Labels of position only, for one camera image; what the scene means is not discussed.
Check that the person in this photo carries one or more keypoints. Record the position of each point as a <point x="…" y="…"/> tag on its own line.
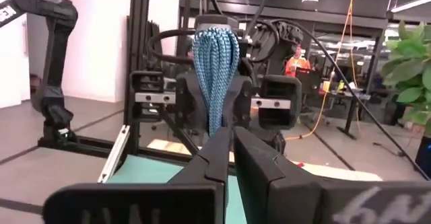
<point x="296" y="64"/>

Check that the white ceiling light strip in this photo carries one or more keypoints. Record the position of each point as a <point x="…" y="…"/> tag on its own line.
<point x="410" y="4"/>

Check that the yellow container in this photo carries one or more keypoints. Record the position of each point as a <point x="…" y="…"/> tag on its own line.
<point x="326" y="86"/>

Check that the green plant in black pot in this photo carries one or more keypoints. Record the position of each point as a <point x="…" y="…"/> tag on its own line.
<point x="409" y="69"/>

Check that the black jointed mount arm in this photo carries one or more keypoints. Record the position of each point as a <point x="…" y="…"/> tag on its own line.
<point x="57" y="49"/>

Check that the small red tag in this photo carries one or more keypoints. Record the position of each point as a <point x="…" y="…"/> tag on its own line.
<point x="300" y="165"/>

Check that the black computer tower blue light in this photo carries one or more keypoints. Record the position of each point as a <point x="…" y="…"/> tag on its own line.
<point x="424" y="156"/>

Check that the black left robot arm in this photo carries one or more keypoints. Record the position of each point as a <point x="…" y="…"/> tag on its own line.
<point x="286" y="35"/>

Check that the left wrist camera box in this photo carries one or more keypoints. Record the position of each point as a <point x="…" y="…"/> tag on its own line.
<point x="215" y="20"/>

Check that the black frame base beam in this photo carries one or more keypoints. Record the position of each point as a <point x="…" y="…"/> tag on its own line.
<point x="84" y="146"/>

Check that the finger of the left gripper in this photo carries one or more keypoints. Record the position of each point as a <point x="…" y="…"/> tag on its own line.
<point x="240" y="103"/>
<point x="188" y="103"/>

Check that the black diagonal frame brace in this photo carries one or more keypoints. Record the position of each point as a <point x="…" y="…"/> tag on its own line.
<point x="178" y="133"/>

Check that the black aluminium frame post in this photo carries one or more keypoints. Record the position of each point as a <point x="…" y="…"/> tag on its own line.
<point x="136" y="49"/>

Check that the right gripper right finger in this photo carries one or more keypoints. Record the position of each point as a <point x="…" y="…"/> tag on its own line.
<point x="269" y="190"/>

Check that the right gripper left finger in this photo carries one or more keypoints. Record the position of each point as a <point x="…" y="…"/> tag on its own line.
<point x="202" y="183"/>

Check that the black office desk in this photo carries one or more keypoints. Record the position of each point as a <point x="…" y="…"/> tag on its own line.
<point x="351" y="116"/>

